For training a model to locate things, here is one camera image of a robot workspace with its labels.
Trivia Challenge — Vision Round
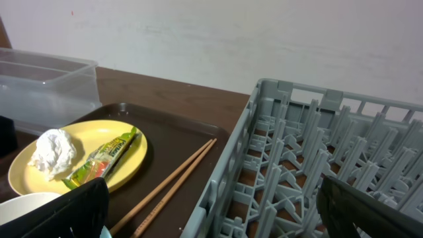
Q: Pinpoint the green snack wrapper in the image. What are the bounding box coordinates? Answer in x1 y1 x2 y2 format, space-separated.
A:
61 127 137 190

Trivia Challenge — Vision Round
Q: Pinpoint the blue bowl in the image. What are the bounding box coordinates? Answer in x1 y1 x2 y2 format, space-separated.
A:
99 226 112 238

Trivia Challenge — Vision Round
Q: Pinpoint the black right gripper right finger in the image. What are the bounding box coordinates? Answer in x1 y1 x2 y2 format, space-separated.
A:
316 177 422 238

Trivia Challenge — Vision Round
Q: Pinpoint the clear plastic bin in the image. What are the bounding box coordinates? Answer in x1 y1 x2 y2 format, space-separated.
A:
1 48 102 132

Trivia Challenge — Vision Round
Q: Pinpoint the black bin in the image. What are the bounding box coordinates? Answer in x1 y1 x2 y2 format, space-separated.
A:
0 116 18 157

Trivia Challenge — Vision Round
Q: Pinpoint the crumpled white tissue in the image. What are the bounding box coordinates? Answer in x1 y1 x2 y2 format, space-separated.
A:
28 129 77 181

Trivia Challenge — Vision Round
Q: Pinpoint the white cup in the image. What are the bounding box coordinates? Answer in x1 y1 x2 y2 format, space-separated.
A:
0 192 60 225

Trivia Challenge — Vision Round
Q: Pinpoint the yellow plate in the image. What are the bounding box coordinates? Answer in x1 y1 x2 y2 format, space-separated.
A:
7 120 147 195

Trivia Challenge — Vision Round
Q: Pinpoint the dark brown tray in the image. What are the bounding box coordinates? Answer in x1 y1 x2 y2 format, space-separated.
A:
0 102 231 238

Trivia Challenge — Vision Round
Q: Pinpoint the right wooden chopstick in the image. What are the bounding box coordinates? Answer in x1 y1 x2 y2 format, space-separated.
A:
131 138 217 238

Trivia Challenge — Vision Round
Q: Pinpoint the wooden chopstick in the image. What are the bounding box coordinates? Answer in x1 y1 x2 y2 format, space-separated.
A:
131 138 217 238
110 139 216 236

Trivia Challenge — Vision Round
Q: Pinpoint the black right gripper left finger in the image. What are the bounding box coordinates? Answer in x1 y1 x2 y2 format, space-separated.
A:
1 178 109 238

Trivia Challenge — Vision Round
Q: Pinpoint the grey dishwasher rack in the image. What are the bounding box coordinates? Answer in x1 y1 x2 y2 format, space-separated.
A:
182 79 422 237

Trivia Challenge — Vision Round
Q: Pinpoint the left wooden chopstick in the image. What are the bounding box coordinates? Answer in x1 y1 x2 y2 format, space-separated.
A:
110 139 216 236

